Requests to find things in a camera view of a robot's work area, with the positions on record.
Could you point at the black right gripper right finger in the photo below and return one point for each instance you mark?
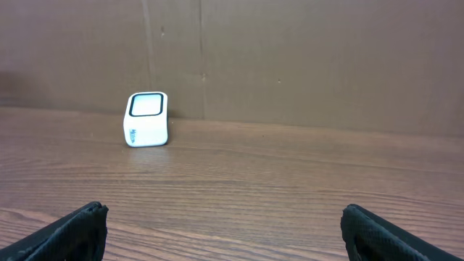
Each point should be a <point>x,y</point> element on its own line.
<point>369,237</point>

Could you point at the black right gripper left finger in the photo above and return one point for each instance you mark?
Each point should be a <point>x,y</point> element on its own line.
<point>79,236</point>

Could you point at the white barcode scanner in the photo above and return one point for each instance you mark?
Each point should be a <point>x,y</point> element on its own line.
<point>145,119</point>

